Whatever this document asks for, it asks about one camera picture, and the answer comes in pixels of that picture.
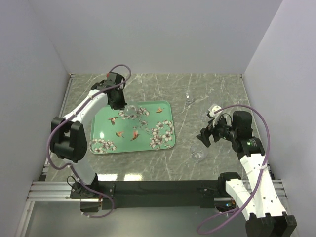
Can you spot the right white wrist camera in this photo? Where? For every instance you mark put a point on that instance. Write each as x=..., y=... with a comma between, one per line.
x=214, y=113

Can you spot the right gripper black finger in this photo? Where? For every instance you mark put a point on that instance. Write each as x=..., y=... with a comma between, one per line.
x=216, y=133
x=204, y=136

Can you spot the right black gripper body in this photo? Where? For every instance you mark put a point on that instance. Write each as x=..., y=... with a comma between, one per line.
x=226, y=131

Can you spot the small clear glass mid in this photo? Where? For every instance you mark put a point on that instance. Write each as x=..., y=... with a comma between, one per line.
x=204, y=116

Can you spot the green floral bird tray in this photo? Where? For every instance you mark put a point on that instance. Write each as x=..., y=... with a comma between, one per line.
x=149, y=128

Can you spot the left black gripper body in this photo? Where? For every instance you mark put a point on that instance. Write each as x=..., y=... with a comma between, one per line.
x=120, y=94

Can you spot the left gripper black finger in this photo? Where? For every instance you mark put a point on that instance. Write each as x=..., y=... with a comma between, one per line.
x=122, y=105
x=114, y=106

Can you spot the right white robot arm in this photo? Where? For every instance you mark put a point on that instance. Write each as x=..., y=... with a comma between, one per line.
x=261, y=207

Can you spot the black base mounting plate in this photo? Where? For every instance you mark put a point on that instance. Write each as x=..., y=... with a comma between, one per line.
x=134, y=194

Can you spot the clear stemmed glass far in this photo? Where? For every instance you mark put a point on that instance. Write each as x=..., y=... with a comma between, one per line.
x=189, y=98

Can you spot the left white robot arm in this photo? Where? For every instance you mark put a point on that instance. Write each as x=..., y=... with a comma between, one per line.
x=68, y=140

